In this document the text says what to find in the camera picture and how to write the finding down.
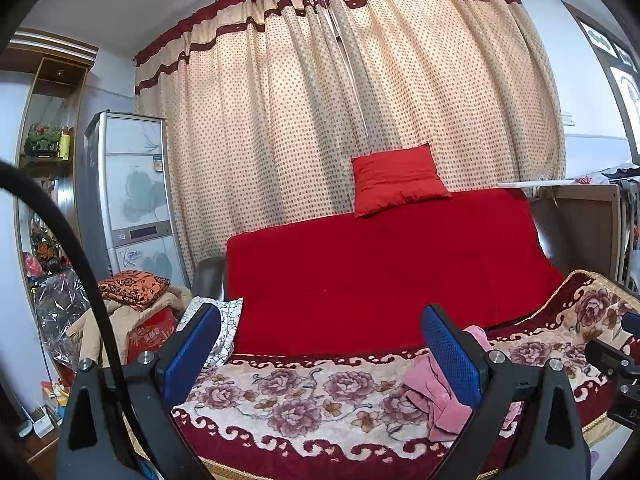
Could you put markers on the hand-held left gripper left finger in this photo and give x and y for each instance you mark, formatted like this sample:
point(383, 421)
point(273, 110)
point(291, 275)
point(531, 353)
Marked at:
point(192, 355)

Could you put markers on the black sofa armrest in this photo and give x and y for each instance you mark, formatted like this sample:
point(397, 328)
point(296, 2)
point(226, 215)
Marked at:
point(207, 275)

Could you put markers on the standing air conditioner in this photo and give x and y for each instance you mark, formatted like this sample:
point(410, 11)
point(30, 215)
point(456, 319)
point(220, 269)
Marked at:
point(135, 185)

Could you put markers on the yellow bottle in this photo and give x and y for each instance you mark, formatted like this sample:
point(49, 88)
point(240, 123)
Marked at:
point(65, 145)

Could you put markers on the dotted beige curtain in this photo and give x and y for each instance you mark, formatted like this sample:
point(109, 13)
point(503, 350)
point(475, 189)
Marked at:
point(280, 135)

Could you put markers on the dark framed window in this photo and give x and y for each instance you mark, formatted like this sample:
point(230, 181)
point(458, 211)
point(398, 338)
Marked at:
point(620, 65)

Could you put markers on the red sofa cover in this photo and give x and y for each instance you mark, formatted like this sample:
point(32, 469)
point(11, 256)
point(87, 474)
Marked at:
point(375, 270)

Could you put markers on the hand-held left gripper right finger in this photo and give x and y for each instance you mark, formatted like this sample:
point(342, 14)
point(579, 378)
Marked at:
point(452, 360)

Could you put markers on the clear plastic bag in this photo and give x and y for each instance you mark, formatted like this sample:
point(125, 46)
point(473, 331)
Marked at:
point(60, 305)

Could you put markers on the red floral blanket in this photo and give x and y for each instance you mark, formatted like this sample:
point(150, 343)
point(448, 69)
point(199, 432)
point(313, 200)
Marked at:
point(300, 400)

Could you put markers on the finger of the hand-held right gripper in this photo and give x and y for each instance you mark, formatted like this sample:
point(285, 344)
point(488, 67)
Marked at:
point(632, 324)
point(605, 356)

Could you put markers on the pile of clothes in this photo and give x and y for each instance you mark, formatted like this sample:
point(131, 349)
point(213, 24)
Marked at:
point(620, 172)

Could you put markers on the orange patterned folded cloth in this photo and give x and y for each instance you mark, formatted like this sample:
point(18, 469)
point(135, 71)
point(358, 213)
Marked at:
point(132, 287)

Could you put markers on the beige coat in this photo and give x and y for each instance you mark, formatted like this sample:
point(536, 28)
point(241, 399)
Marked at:
point(120, 317)

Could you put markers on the green ornament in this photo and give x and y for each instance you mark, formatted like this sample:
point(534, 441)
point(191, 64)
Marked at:
point(42, 140)

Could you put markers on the flower ornament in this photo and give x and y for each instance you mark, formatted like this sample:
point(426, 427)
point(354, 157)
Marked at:
point(47, 250)

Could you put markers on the wooden display cabinet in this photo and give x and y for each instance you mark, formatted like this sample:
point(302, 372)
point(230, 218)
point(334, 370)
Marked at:
point(55, 77)

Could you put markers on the white router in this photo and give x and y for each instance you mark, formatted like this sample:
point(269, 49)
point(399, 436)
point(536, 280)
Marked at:
point(42, 422)

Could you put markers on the red pillow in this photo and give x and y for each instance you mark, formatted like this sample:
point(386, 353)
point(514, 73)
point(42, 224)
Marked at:
point(395, 180)

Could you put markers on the wooden side table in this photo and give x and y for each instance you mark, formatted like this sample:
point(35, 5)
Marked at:
point(575, 230)

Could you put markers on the white patterned pillow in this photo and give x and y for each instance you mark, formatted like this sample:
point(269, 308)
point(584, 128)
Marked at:
point(227, 320)

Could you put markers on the pink knitted sweater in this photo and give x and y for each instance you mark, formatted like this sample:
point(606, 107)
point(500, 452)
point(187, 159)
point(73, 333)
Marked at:
point(440, 405)

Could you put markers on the red box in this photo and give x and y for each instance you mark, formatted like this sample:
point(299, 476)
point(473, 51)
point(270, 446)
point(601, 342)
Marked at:
point(150, 335)

